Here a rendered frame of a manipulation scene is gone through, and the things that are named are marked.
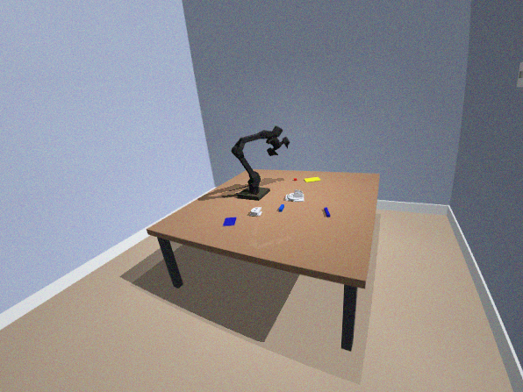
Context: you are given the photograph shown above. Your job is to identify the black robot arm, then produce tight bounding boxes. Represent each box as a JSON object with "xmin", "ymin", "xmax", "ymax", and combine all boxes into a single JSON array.
[{"xmin": 231, "ymin": 126, "xmax": 283, "ymax": 195}]

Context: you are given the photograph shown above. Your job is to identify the blue square block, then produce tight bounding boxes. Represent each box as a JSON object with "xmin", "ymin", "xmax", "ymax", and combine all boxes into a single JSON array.
[{"xmin": 223, "ymin": 217, "xmax": 236, "ymax": 226}]

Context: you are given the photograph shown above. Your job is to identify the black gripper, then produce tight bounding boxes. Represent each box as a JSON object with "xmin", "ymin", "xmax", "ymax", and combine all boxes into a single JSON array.
[{"xmin": 267, "ymin": 137, "xmax": 290, "ymax": 156}]

